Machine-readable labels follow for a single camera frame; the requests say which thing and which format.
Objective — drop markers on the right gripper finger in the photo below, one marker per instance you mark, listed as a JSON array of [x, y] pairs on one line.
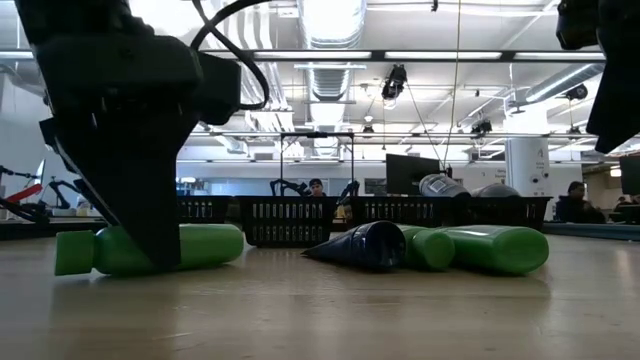
[[617, 100]]

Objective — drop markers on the black aluminium table frame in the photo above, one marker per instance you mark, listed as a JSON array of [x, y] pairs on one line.
[[30, 230]]

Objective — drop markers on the dark blue squeeze tube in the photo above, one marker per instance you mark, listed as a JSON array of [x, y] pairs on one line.
[[370, 245]]

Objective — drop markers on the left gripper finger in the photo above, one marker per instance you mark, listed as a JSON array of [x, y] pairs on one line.
[[65, 160], [140, 180]]

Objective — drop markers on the white round column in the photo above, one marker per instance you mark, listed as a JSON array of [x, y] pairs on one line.
[[527, 167]]

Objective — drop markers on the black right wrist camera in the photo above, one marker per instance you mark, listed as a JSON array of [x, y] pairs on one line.
[[577, 25]]

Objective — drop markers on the red background robot arm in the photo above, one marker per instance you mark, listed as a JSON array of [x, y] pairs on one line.
[[25, 193]]

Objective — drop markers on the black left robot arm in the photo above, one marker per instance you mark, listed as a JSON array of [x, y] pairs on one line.
[[75, 20]]

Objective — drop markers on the black computer monitor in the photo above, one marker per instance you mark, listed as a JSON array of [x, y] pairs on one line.
[[405, 172], [631, 175]]

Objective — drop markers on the long ceiling light fixture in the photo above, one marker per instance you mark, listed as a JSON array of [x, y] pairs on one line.
[[378, 55]]

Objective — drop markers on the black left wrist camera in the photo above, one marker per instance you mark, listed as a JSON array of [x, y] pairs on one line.
[[222, 87]]

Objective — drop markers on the person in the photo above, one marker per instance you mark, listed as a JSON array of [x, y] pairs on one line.
[[316, 187], [577, 205]]

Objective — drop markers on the silver ceiling air duct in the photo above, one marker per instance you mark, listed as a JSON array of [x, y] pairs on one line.
[[330, 80], [560, 82]]

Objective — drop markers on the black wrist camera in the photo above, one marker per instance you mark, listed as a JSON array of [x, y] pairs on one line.
[[577, 25], [222, 87]]

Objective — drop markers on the black plastic slotted basket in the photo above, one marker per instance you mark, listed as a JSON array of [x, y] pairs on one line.
[[390, 210], [205, 210], [500, 212], [287, 220]]

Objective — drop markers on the green travel bottle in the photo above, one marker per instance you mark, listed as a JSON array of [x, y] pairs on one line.
[[215, 245], [430, 250], [500, 247]]

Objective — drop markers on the black background robot arm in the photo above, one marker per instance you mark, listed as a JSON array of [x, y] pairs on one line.
[[350, 190], [290, 187], [62, 192]]

